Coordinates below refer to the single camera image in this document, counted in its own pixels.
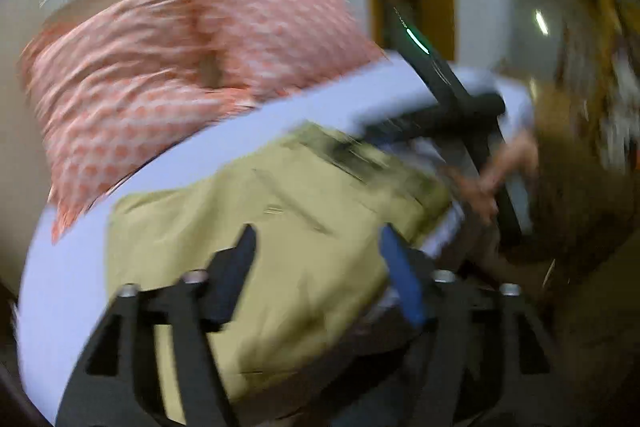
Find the polka dot pillow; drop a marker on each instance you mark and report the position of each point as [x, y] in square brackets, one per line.
[114, 92]
[272, 47]

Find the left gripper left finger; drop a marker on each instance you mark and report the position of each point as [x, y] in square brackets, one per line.
[116, 382]

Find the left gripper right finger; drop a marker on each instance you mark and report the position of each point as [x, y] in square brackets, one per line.
[481, 356]

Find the white bed mattress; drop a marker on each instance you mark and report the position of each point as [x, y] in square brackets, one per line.
[63, 295]

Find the olive green pants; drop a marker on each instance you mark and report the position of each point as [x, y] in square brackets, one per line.
[317, 268]

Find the right polka dot pillow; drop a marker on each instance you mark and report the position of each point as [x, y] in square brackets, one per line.
[272, 47]

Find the person's right hand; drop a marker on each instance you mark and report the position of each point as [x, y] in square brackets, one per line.
[520, 155]

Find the left polka dot pillow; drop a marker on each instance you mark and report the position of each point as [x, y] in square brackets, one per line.
[114, 92]

